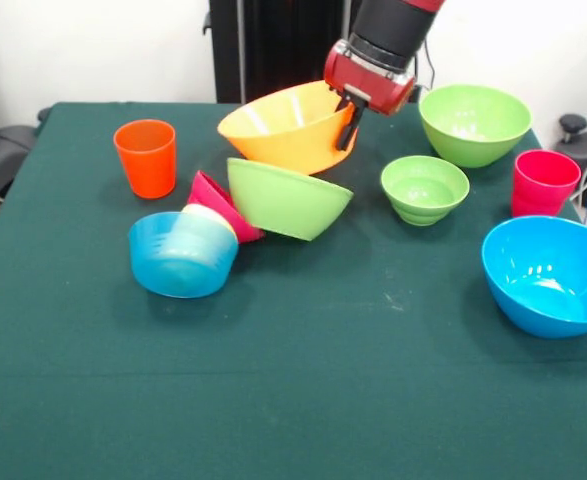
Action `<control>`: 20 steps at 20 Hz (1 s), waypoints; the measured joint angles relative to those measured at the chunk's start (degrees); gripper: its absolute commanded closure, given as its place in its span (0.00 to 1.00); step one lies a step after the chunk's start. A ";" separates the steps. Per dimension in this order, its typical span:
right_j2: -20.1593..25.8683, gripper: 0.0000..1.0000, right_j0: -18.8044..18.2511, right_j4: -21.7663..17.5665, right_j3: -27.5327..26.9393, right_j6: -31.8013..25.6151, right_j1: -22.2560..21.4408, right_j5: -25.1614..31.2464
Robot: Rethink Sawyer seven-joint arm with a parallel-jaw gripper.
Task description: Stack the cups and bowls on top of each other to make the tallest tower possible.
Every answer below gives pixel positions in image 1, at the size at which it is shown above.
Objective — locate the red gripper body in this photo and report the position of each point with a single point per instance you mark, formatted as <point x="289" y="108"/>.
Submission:
<point x="368" y="85"/>

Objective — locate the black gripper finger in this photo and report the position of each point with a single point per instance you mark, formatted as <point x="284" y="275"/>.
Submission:
<point x="344" y="106"/>
<point x="351" y="127"/>

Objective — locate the large orange plastic bowl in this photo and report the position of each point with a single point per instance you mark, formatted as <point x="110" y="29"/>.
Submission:
<point x="293" y="145"/>

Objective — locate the large green plastic bowl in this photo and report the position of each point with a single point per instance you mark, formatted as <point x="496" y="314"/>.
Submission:
<point x="283" y="205"/>
<point x="475" y="147"/>

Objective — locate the small pink plastic bowl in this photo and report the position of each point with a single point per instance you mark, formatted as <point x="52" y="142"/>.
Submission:
<point x="218" y="200"/>

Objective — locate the yellow plastic cup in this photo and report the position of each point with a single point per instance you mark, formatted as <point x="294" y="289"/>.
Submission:
<point x="208" y="215"/>

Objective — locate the orange plastic cup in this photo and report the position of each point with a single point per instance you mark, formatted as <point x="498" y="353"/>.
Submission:
<point x="145" y="165"/>

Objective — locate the small blue plastic bowl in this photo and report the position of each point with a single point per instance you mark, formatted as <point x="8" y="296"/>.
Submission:
<point x="183" y="275"/>

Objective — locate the small green plastic bowl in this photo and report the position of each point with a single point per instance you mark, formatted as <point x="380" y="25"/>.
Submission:
<point x="423" y="210"/>

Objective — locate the red plastic cup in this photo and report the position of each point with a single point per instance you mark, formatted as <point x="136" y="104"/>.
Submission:
<point x="543" y="197"/>

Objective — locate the black round knob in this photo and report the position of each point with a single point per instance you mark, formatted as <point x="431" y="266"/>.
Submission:
<point x="572" y="122"/>

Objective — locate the large blue plastic bowl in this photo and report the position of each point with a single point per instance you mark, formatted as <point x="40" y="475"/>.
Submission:
<point x="523" y="310"/>

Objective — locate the dark green table cloth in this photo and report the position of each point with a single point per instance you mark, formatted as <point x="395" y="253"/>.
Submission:
<point x="373" y="400"/>

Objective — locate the black chair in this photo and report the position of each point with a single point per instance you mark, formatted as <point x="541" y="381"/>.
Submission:
<point x="3" y="150"/>

